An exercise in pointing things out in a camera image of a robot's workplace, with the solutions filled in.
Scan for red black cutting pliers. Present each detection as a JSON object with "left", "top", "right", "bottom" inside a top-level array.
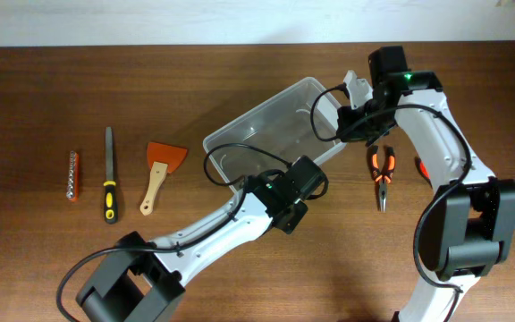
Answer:
[{"left": 415, "top": 157, "right": 431, "bottom": 184}]

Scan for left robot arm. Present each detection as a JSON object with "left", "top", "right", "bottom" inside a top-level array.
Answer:
[{"left": 75, "top": 156, "right": 328, "bottom": 321}]

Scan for clear plastic container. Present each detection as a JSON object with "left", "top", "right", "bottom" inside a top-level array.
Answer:
[{"left": 203, "top": 77, "right": 345, "bottom": 182}]

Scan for orange scraper wooden handle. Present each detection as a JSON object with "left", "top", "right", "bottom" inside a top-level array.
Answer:
[{"left": 139, "top": 141, "right": 188, "bottom": 216}]

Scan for file yellow black handle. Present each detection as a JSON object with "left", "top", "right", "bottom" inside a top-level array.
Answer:
[{"left": 103, "top": 127, "right": 118, "bottom": 225}]

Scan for orange black needle-nose pliers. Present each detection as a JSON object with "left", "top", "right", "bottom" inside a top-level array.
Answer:
[{"left": 367, "top": 146, "right": 396, "bottom": 212}]

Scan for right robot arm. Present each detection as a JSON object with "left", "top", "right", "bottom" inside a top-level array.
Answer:
[{"left": 336, "top": 46, "right": 515, "bottom": 321}]

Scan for orange socket bit rail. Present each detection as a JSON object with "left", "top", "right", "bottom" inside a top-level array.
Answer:
[{"left": 66, "top": 151, "right": 79, "bottom": 202}]

